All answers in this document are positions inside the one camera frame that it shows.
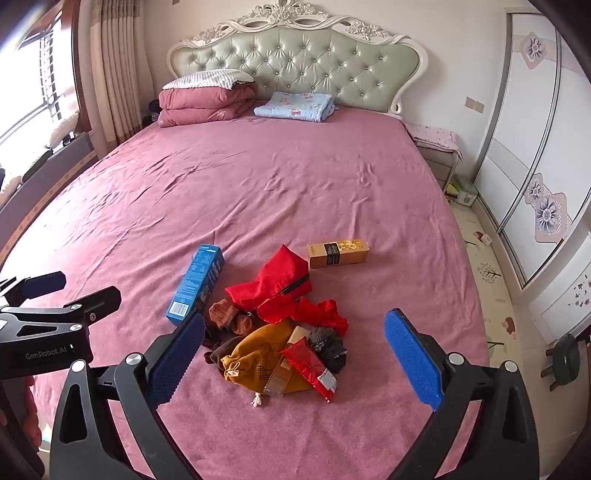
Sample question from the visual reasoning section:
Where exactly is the beige curtain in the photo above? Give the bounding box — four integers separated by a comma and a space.
76, 0, 155, 148

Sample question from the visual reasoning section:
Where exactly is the red cloth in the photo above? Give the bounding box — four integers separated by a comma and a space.
295, 298, 349, 337

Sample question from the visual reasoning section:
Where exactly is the folded pink quilt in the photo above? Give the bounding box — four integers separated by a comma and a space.
158, 85, 257, 128

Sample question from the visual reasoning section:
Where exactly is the gold carton box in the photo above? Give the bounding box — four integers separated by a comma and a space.
307, 239, 370, 269

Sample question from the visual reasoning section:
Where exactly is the yellow drawstring bag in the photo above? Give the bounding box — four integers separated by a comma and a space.
221, 318, 315, 409

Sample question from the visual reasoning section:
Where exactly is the grey sock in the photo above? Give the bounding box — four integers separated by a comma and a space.
308, 327, 347, 374

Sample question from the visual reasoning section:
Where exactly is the grey nightstand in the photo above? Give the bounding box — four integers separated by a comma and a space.
416, 143, 462, 192

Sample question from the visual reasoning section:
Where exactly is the white dotted pillow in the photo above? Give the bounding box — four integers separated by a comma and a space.
161, 69, 256, 92

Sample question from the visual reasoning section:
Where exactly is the white floral wardrobe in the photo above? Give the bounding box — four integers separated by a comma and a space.
471, 9, 591, 287

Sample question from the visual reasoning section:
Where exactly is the pink bed sheet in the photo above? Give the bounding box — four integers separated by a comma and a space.
0, 99, 492, 480

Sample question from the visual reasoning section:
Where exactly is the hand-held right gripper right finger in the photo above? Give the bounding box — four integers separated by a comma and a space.
384, 308, 541, 480

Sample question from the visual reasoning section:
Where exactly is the person's left hand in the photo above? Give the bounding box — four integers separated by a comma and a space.
0, 375, 40, 432

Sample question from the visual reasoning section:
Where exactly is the green round stool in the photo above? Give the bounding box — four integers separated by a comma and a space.
545, 332, 591, 393

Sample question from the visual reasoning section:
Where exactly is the dark brown sock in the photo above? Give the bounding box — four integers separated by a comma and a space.
202, 318, 241, 365

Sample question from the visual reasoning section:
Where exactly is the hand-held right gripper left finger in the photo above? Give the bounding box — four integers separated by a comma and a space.
50, 313, 206, 480

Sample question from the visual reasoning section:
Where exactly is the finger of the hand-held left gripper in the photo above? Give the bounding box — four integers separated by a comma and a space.
0, 271, 66, 308
0, 285, 122, 344

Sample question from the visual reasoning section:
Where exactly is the green storage box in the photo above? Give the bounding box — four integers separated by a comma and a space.
455, 178, 478, 206

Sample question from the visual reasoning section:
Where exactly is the window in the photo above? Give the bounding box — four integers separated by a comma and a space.
0, 9, 81, 153

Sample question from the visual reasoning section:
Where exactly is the white cabinet with stickers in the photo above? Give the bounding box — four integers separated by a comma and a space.
526, 258, 591, 342

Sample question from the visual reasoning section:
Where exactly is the red snack packet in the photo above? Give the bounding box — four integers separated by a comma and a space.
280, 337, 339, 402

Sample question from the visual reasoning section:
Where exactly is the red fabric pouch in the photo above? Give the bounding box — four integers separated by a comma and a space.
225, 244, 312, 324

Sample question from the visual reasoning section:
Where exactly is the green tufted headboard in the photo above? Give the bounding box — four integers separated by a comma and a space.
166, 2, 429, 116

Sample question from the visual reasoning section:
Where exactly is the pink floral cloth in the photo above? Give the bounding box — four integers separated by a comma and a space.
404, 122, 462, 155

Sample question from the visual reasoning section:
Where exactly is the folded light blue blanket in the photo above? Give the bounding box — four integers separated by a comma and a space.
253, 91, 336, 123

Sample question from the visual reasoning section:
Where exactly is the beige slim box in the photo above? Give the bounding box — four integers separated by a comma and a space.
263, 325, 311, 398

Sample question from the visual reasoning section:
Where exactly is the cartoon play mat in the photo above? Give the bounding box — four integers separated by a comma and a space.
450, 200, 555, 480

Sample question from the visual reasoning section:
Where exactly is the blue carton box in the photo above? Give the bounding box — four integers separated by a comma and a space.
165, 244, 225, 328

